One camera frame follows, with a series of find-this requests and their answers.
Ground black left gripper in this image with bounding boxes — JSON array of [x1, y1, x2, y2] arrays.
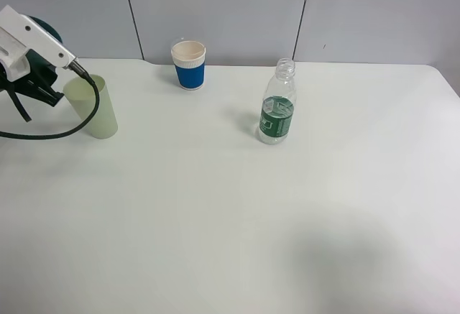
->
[[14, 50, 64, 107]]

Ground teal plastic cup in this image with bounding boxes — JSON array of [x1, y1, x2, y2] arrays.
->
[[27, 14, 65, 69]]

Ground pale green plastic cup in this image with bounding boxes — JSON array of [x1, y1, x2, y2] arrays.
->
[[63, 74, 118, 139]]

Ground blue sleeved paper cup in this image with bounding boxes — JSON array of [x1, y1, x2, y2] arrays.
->
[[170, 39, 206, 91]]

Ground black left camera cable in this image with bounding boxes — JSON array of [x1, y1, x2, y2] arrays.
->
[[0, 61, 101, 141]]

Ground clear bottle green label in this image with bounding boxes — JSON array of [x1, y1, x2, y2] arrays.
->
[[258, 58, 297, 145]]

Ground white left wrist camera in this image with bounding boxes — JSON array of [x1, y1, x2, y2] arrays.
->
[[1, 5, 77, 82]]

